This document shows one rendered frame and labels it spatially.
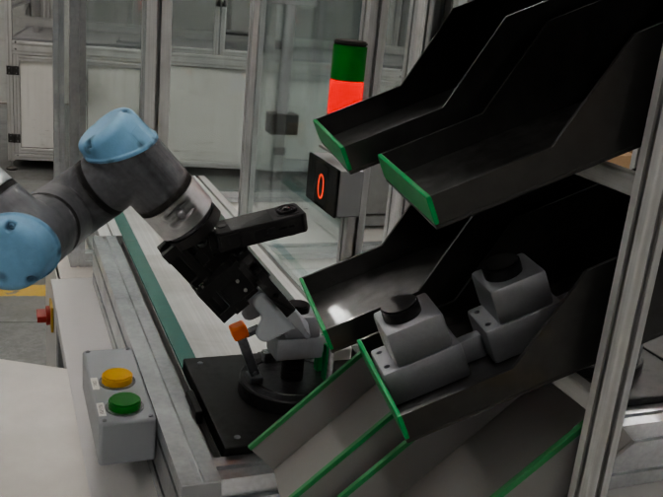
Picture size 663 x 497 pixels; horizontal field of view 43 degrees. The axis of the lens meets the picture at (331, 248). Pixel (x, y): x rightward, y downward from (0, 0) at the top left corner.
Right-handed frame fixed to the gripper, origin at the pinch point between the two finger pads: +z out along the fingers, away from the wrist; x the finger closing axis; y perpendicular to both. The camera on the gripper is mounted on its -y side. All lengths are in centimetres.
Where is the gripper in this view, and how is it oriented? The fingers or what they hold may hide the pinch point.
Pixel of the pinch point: (299, 319)
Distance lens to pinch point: 109.1
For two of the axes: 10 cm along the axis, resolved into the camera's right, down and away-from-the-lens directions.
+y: -7.5, 6.6, -0.7
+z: 5.5, 6.8, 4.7
